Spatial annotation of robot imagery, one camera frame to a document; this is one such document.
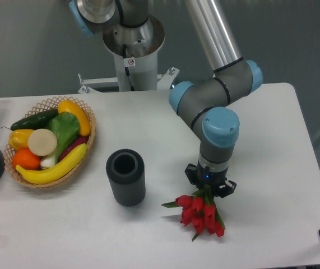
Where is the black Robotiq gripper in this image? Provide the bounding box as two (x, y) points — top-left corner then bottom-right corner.
(185, 164), (236, 198)

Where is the red tulip bouquet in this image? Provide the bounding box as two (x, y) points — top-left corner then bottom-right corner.
(161, 184), (226, 241)

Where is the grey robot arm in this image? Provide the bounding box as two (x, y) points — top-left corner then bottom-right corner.
(69, 1), (263, 197)

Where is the dark grey ribbed vase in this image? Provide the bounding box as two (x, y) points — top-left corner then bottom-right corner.
(105, 149), (146, 207)

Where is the purple eggplant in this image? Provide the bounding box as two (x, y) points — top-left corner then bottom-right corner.
(59, 136), (88, 161)

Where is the yellow banana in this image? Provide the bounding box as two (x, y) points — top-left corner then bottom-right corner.
(16, 143), (87, 184)

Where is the green bok choy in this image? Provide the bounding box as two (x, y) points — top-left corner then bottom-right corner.
(40, 112), (80, 169)

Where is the yellow squash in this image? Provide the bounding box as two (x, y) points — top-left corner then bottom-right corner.
(58, 100), (91, 136)

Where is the round beige disc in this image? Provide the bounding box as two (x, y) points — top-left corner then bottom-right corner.
(27, 129), (57, 156)

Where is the woven wicker basket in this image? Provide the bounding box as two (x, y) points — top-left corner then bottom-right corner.
(4, 96), (96, 188)

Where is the green cucumber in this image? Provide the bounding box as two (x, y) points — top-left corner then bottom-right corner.
(2, 109), (58, 131)

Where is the orange fruit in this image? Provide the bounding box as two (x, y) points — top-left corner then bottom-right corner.
(12, 148), (40, 170)

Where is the yellow bell pepper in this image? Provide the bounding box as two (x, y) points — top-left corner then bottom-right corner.
(8, 129), (34, 151)

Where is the white metal base frame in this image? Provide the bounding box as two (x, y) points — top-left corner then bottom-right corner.
(78, 67), (180, 94)

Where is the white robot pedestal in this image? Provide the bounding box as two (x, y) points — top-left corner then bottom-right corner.
(113, 52), (157, 92)

